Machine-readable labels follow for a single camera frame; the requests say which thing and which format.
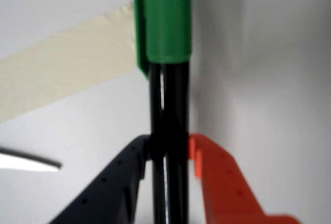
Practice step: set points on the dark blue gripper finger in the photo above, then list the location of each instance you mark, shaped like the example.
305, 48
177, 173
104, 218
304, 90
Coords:
108, 190

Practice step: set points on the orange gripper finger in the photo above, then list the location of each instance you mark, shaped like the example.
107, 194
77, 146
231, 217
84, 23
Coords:
227, 182

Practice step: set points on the green and black marker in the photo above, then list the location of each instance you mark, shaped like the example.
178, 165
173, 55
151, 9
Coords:
168, 27

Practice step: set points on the long beige masking tape strip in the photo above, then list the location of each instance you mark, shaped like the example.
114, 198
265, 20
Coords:
64, 74

